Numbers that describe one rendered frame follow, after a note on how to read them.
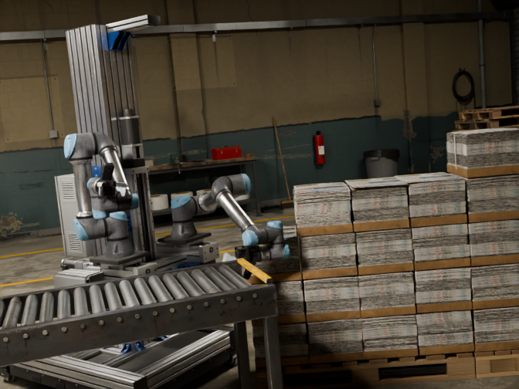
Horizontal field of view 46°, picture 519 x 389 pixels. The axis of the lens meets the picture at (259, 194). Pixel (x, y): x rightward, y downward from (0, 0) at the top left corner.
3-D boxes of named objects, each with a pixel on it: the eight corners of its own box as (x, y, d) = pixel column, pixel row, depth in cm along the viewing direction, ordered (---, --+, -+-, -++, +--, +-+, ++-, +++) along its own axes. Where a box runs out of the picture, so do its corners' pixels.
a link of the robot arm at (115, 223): (132, 235, 319) (129, 210, 317) (106, 240, 313) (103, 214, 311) (125, 233, 329) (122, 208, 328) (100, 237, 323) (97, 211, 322)
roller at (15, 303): (23, 306, 265) (22, 295, 264) (15, 341, 220) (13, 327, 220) (11, 309, 263) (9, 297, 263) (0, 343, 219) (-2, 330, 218)
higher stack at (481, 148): (455, 350, 364) (443, 131, 349) (506, 347, 363) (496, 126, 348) (475, 378, 326) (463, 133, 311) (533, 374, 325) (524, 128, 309)
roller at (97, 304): (100, 293, 274) (100, 282, 274) (108, 324, 230) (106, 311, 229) (89, 295, 273) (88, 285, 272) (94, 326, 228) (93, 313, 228)
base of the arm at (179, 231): (166, 238, 360) (164, 221, 359) (183, 232, 373) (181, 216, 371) (184, 238, 352) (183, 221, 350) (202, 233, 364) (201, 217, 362)
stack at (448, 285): (259, 365, 369) (245, 228, 359) (456, 350, 364) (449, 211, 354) (256, 394, 331) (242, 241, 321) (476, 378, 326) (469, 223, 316)
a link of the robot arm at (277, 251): (284, 240, 316) (286, 256, 317) (264, 243, 313) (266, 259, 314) (290, 242, 308) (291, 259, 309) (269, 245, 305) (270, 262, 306)
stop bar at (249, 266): (243, 262, 290) (243, 257, 290) (273, 282, 249) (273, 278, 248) (237, 262, 289) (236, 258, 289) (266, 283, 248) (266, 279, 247)
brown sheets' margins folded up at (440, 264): (257, 342, 367) (249, 258, 361) (454, 327, 362) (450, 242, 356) (255, 368, 329) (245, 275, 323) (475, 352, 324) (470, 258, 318)
